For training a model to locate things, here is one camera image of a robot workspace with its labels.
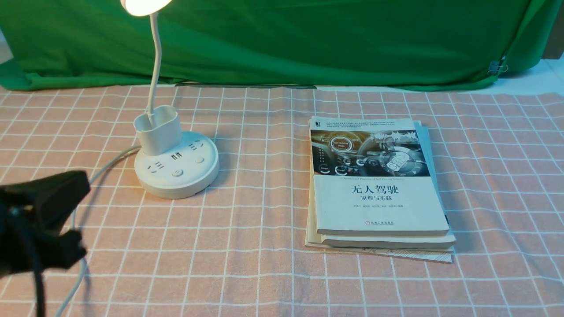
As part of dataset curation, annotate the metal binder clip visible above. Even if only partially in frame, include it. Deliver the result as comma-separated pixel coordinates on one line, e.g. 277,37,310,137
487,59,508,77

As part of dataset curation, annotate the pink checkered tablecloth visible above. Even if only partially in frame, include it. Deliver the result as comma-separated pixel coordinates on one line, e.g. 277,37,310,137
0,85,564,317

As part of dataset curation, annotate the white desk lamp with sockets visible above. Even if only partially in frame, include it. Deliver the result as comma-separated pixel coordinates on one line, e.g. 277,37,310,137
121,0,219,200

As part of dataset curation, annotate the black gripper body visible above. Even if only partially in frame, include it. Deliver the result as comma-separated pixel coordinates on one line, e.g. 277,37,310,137
1,183,62,277

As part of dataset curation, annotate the white lamp power cable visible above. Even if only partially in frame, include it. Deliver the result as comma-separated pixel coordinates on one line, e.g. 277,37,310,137
54,145,141,317

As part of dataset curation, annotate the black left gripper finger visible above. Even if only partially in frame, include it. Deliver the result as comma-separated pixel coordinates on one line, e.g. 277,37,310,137
26,170,90,229

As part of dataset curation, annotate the white top book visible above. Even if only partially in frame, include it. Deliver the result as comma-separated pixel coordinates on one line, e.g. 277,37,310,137
309,116,450,236

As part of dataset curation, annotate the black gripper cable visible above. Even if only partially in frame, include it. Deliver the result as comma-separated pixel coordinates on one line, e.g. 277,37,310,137
9,207,47,317

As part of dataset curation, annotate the green backdrop cloth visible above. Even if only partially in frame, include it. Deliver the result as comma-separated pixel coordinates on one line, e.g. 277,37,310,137
0,0,562,92

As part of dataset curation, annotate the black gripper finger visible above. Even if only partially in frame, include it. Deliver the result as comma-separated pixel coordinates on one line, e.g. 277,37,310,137
40,229,87,269

